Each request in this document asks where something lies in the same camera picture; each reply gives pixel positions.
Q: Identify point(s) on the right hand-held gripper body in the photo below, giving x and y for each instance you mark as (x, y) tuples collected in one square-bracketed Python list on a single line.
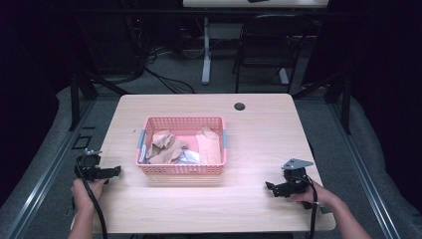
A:
[(294, 177)]

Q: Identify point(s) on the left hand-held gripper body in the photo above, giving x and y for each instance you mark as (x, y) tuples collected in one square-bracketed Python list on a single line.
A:
[(89, 162)]

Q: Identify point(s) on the person's left hand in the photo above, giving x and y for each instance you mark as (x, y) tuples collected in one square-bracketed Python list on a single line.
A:
[(83, 195)]

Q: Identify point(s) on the person's right hand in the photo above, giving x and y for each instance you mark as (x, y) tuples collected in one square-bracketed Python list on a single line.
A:
[(315, 195)]

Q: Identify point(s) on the pale blue white cloth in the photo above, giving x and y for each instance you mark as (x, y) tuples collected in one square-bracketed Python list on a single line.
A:
[(143, 154)]

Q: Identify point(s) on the tan crumpled sock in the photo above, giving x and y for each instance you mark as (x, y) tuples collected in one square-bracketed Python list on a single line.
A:
[(166, 146)]

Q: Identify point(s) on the pink plastic basket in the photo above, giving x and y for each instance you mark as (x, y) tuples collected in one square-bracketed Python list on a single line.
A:
[(182, 169)]

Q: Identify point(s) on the black metal stand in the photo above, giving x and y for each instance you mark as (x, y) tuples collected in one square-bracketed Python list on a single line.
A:
[(338, 96), (83, 93)]

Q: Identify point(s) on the peach pink sock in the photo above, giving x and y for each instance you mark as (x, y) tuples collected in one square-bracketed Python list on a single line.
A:
[(209, 146)]

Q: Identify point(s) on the white desk leg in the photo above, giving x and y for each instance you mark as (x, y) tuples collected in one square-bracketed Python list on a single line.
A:
[(206, 56), (283, 76)]

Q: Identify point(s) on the black metal chair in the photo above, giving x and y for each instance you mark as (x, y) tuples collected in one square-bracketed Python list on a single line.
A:
[(268, 49)]

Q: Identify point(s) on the white desk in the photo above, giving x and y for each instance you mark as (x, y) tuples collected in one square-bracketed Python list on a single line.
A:
[(255, 3)]

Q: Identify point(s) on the aluminium rail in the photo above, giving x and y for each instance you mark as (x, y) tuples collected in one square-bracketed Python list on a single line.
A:
[(43, 172), (365, 172)]

